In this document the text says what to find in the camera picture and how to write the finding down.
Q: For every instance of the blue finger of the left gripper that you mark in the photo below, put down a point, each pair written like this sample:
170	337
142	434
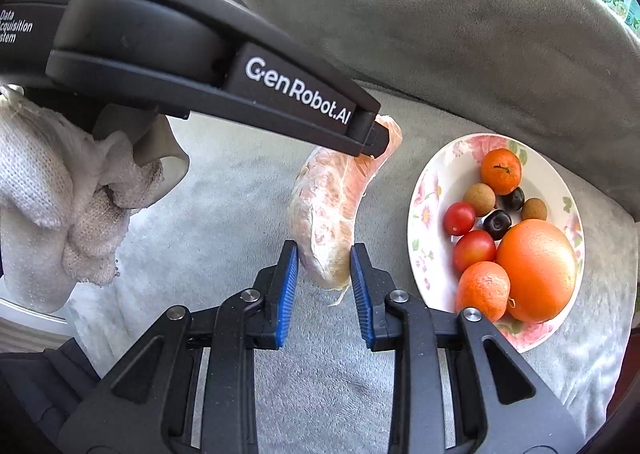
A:
366	135

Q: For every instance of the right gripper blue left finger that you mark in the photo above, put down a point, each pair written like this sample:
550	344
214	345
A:
255	318

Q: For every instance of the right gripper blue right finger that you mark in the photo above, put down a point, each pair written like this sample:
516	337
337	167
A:
391	319

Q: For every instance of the peeled pomelo segment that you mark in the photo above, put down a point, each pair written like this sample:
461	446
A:
323	207

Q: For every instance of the large red tomato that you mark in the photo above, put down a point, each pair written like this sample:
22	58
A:
474	247

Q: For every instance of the small red cherry tomato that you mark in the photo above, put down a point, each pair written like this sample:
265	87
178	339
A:
459	219

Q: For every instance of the brown longan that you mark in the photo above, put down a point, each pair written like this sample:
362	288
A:
534	208
481	198

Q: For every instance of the dark plum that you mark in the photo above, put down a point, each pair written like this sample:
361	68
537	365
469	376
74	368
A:
514	201
497	224

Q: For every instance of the small mandarin orange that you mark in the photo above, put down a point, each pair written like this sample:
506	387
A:
501	170

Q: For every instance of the large orange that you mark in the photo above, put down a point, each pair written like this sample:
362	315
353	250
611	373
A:
541	266

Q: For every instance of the white gloved left hand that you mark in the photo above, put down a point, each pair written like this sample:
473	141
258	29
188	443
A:
67	195

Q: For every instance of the white floral ceramic plate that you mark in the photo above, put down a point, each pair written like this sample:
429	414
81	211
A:
444	180

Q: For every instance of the dark grey back cushion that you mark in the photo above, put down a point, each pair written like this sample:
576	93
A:
561	75

